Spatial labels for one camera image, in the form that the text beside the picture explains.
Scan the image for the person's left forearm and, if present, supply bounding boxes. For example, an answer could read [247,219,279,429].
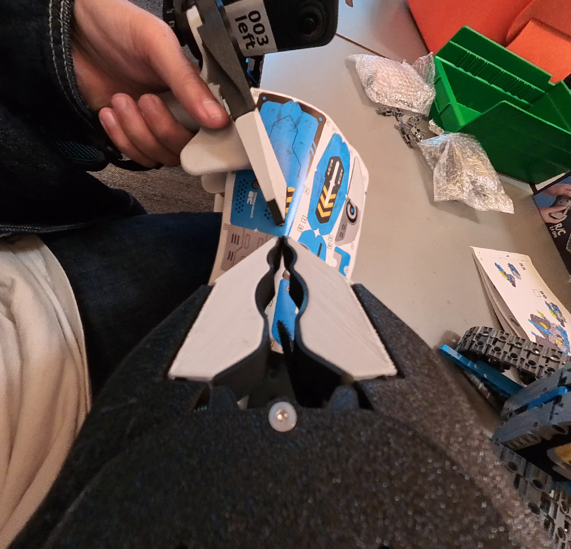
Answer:
[0,0,117,130]

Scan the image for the person's left hand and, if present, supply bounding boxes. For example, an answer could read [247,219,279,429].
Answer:
[71,0,231,169]

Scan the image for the dark blue robot kit box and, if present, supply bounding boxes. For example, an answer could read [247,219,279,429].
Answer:
[530,171,571,276]

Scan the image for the orange sofa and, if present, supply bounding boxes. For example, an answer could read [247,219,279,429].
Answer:
[404,0,571,84]

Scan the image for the pile of grey track links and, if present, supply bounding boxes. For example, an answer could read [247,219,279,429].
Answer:
[378,105,443,149]

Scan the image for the white desk with cable slot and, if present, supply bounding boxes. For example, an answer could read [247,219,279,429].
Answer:
[337,0,431,63]

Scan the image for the bubble wrap bag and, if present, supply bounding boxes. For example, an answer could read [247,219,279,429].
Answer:
[418,132,515,215]
[348,52,436,115]

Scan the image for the blue grey building-block toy robot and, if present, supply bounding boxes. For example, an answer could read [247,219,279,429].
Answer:
[439,326,571,549]

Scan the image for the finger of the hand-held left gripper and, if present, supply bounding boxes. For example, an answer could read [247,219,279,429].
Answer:
[234,109,296,227]

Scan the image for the white instruction booklet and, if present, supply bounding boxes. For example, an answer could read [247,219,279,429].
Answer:
[470,245,571,359]

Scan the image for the person's dark denim jacket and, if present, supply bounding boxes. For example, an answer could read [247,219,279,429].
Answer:
[0,0,148,239]

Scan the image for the person's white shirt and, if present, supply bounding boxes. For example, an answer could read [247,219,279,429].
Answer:
[0,236,93,549]

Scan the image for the person's dark jeans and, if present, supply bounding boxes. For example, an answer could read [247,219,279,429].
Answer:
[42,212,224,400]

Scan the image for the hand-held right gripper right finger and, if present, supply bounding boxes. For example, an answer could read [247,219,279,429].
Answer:
[284,237,399,384]

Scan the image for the green storage bin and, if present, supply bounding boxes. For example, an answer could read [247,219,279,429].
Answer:
[428,25,571,184]

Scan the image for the blue sticker sheet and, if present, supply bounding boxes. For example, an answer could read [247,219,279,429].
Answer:
[209,87,371,354]

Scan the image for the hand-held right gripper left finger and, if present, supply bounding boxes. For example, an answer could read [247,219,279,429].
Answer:
[168,237,284,385]

